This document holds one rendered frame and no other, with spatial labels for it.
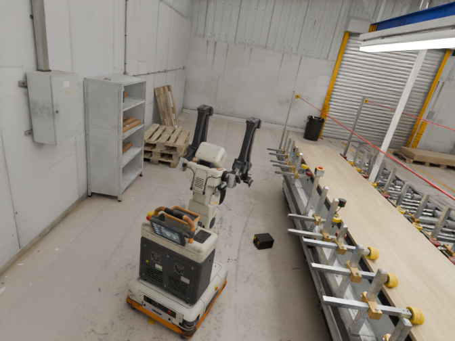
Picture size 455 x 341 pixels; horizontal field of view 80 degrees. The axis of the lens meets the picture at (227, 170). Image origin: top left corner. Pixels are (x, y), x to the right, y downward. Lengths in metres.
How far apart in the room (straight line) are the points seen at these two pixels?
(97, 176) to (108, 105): 0.96
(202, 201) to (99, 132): 1.93
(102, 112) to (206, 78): 6.38
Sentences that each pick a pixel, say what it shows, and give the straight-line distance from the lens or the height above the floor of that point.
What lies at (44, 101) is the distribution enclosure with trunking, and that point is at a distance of 2.85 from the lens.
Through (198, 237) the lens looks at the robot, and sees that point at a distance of 2.03.
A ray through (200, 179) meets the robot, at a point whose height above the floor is 1.14.
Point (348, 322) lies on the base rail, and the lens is 1.99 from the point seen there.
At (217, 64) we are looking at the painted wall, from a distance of 9.59.
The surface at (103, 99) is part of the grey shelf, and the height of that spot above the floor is 1.34.
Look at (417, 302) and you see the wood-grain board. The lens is 2.08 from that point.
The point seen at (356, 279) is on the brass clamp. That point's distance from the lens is 1.90.
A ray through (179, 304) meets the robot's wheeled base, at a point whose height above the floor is 0.28.
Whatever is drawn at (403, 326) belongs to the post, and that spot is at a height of 1.10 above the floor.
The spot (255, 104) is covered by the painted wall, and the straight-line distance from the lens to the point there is 9.68.
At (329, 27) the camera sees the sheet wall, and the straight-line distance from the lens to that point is 9.97.
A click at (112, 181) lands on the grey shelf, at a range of 3.90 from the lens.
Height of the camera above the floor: 2.03
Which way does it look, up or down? 22 degrees down
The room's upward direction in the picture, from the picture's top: 10 degrees clockwise
